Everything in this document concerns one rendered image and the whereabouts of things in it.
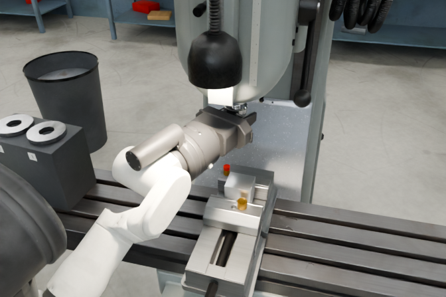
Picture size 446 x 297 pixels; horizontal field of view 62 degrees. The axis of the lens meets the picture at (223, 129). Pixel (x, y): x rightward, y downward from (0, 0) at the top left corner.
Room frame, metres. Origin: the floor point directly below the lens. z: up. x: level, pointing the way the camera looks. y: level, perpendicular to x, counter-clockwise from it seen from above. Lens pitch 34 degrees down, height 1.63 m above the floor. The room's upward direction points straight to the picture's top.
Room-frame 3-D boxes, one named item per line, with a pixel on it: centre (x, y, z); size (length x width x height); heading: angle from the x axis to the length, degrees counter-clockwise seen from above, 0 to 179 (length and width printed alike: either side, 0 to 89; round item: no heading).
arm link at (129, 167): (0.48, 0.10, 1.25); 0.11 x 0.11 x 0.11; 53
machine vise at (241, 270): (0.60, -0.03, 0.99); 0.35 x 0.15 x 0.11; 164
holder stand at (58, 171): (0.76, 0.48, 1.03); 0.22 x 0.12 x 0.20; 71
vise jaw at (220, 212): (0.58, -0.02, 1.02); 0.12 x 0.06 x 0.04; 74
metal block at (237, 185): (0.63, -0.04, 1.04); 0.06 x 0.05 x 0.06; 74
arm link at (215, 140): (0.56, 0.03, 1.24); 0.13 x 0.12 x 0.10; 53
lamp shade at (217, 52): (0.45, 0.01, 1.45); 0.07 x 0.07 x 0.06
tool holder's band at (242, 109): (0.64, -0.03, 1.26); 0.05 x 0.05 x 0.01
